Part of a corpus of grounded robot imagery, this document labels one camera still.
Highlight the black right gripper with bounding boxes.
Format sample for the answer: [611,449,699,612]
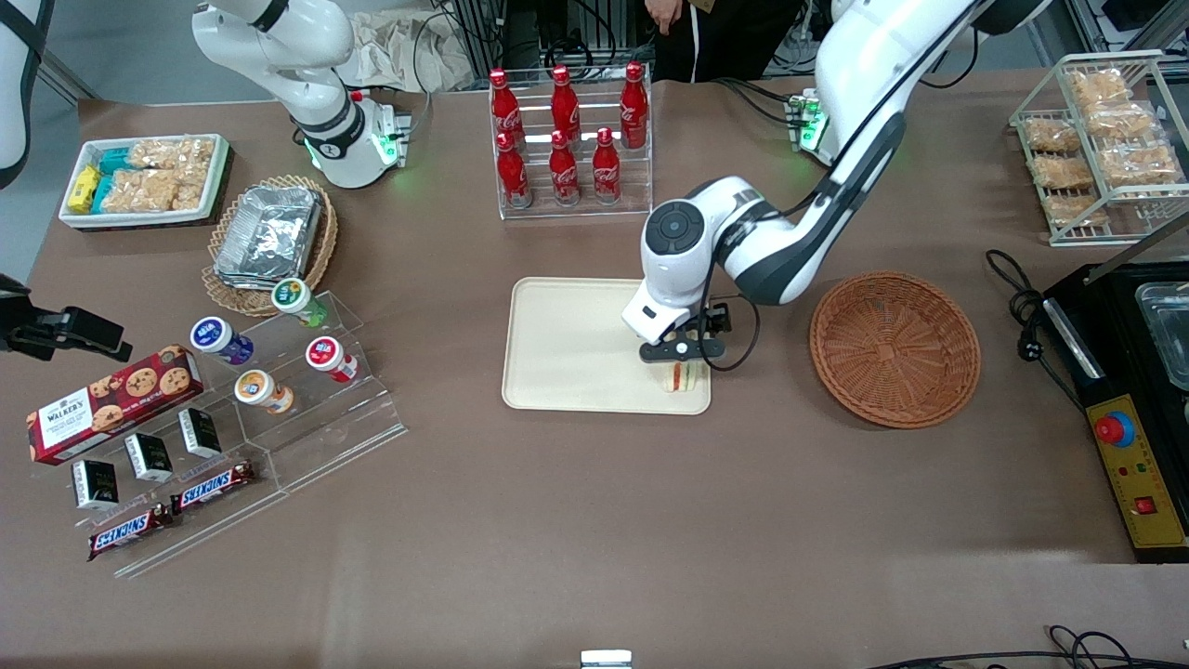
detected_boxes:
[0,274,132,362]

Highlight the triangle sandwich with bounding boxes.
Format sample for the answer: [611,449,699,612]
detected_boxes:
[658,359,710,394]

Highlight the cream plastic serving tray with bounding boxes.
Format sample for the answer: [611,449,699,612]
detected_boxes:
[502,277,712,415]

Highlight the round brown wicker basket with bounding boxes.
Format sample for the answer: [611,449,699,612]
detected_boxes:
[808,270,982,430]

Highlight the light wicker basket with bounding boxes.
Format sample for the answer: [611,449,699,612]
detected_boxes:
[202,175,340,319]

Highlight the red Walkers cookie box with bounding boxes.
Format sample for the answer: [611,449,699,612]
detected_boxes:
[25,345,206,466]

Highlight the blue lid drink cup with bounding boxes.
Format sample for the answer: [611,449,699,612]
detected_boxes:
[189,316,255,367]

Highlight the small black chocolate box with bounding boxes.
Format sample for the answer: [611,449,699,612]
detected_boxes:
[177,408,224,460]
[124,433,176,484]
[71,459,121,511]

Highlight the yellow snack packet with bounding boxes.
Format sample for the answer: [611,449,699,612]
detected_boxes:
[67,165,102,214]

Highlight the clear bag of rice crackers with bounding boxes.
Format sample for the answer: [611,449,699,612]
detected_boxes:
[130,137,217,174]
[100,169,183,216]

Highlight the clear acrylic bottle rack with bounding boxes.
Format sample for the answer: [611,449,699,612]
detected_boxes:
[489,63,655,222]

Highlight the orange lid drink cup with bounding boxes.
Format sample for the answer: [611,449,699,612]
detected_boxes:
[232,369,297,416]

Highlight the red cola bottle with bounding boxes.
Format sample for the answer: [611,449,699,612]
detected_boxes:
[550,65,584,145]
[619,62,650,152]
[548,130,582,208]
[489,68,527,150]
[592,127,622,206]
[495,132,533,210]

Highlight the Snickers chocolate bar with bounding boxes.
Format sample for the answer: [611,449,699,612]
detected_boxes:
[87,505,176,562]
[169,462,257,516]

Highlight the white rectangular snack bin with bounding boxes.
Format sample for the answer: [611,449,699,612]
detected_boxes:
[58,133,231,231]

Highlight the stack of foil trays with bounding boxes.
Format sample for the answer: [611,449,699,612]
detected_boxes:
[213,184,324,292]

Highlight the green lid drink cup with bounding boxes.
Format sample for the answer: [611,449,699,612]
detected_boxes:
[270,277,332,329]

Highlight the clear acrylic stepped candy stand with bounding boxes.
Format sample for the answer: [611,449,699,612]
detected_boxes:
[28,372,291,580]

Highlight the red lid drink cup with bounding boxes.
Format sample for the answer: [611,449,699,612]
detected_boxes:
[305,336,360,385]

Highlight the clear acrylic stepped cup stand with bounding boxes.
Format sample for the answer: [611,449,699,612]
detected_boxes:
[190,288,410,495]

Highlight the crumpled beige cloth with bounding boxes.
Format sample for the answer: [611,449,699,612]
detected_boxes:
[336,9,477,94]

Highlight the clear bag of fried snacks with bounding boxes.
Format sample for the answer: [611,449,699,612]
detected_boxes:
[1085,100,1163,141]
[1024,116,1084,155]
[1099,139,1186,188]
[1065,68,1135,109]
[1044,193,1112,230]
[1032,153,1098,192]

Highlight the black countertop appliance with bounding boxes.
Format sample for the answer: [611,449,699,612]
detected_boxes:
[1040,212,1189,565]

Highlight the yellow emergency stop control box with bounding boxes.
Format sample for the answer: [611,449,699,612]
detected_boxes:
[1085,394,1189,552]

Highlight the clear glass pan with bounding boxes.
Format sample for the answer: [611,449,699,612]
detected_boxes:
[1135,282,1189,392]

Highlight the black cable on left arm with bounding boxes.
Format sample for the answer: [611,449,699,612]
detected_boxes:
[699,251,762,374]

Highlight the tangled black background cables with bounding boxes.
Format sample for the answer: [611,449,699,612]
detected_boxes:
[769,23,830,85]

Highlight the black power cable with plug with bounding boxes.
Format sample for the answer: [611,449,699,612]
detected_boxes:
[985,249,1088,410]

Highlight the wire rack for snacks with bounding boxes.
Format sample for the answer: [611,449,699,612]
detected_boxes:
[1009,50,1189,248]

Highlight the black cable at table edge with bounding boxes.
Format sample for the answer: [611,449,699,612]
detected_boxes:
[864,624,1189,669]

